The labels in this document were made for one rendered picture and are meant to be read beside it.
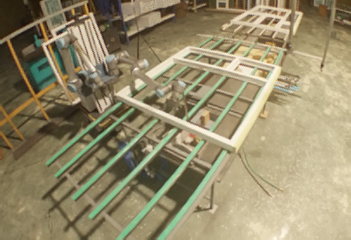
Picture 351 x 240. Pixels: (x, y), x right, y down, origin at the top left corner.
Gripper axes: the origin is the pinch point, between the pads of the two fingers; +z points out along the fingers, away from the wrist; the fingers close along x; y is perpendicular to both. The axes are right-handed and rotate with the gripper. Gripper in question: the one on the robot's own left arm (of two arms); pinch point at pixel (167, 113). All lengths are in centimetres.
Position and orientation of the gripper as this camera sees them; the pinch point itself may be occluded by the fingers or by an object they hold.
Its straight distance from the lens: 192.2
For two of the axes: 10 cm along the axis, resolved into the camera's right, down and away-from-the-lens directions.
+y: -4.5, -3.1, -8.4
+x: 7.9, 3.1, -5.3
